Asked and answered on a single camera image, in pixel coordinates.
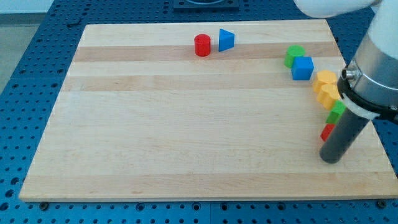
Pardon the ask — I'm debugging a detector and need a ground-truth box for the green cylinder block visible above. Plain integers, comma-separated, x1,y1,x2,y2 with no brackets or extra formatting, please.
284,45,306,68

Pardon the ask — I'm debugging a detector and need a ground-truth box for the red star block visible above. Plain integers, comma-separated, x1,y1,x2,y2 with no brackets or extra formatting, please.
320,123,335,142

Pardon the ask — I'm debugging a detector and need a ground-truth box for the wooden board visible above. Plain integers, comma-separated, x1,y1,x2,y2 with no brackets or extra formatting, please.
19,19,397,202

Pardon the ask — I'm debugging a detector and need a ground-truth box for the blue cube block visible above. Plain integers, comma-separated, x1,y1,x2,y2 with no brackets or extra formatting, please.
291,57,314,81

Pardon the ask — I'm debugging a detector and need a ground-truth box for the green star block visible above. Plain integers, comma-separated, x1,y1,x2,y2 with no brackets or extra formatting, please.
325,101,346,124

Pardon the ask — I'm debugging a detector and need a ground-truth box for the red cylinder block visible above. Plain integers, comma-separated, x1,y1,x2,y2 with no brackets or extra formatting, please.
194,34,211,57

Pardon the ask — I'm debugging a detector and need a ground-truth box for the blue triangular prism block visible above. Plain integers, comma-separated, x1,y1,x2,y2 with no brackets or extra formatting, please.
218,29,235,52

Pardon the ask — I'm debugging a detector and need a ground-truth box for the yellow hexagon block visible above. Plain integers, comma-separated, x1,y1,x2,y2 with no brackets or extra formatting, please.
312,70,337,93

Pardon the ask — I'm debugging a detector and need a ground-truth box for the yellow heart block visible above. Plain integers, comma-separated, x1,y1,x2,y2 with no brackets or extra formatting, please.
317,84,340,110

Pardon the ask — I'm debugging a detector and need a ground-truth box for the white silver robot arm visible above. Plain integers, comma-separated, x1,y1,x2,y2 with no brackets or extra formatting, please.
294,0,397,164

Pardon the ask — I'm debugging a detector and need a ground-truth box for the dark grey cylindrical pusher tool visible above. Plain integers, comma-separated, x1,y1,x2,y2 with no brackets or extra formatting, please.
319,109,369,164

